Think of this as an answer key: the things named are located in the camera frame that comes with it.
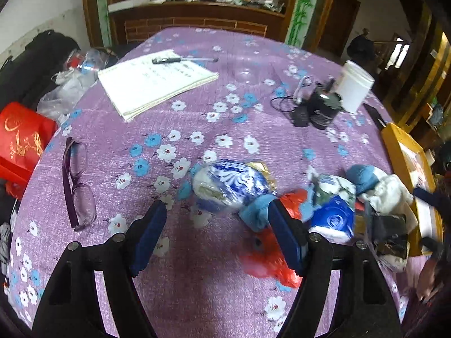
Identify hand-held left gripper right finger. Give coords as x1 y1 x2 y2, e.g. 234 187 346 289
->
267 199 404 338

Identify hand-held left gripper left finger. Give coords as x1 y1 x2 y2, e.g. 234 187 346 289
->
32 200 168 338

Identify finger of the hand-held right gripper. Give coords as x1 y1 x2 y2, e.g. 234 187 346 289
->
413 187 451 215
422 237 446 254

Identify red plastic bag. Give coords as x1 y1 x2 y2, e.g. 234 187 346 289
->
240 188 311 287

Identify blue sock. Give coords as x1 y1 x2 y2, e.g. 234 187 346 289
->
240 194 279 229
346 165 380 195

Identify white sock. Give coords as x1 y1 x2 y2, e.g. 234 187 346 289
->
357 174 414 215

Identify blue white tissue packet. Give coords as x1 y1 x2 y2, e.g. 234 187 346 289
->
309 174 356 243

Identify yellow box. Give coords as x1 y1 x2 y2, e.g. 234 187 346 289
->
381 123 444 257

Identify blue white patterned packet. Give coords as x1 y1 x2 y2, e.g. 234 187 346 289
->
192 159 277 214

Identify dark plastic-wrapped packet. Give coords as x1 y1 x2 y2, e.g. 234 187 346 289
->
366 213 409 261

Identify purple framed glasses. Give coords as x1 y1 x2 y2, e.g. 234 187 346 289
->
62 137 97 232

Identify purple floral tablecloth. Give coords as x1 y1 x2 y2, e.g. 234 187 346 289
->
9 26 423 338

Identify black power adapter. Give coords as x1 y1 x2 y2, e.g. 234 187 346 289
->
292 106 311 128

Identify wooden shelf unit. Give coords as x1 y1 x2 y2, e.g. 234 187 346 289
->
388 7 451 141

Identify black cylindrical gadget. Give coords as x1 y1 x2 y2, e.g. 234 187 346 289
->
306 81 344 130

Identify white plastic jar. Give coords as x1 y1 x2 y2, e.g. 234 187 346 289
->
336 61 375 113

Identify white paper notebook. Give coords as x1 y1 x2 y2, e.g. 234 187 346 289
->
98 49 220 123

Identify red gift bag gold print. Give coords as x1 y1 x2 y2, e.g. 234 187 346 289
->
0 102 59 198

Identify clear plastic bags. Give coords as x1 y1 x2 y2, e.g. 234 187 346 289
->
37 47 117 120

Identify dark round thing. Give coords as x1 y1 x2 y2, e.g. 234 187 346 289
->
347 30 376 67

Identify black pen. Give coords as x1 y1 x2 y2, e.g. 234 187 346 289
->
152 56 219 65

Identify wooden door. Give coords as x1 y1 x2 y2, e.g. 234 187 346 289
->
317 0 362 57

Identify black bag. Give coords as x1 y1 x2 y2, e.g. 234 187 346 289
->
0 30 81 113

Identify wooden cabinet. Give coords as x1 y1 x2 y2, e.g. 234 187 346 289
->
82 0 339 48

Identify bamboo print panel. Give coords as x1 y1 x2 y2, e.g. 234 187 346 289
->
285 0 316 45
97 0 111 48

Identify black cable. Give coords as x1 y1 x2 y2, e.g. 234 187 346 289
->
271 95 300 113

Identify white cable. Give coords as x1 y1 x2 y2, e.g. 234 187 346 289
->
295 76 314 104

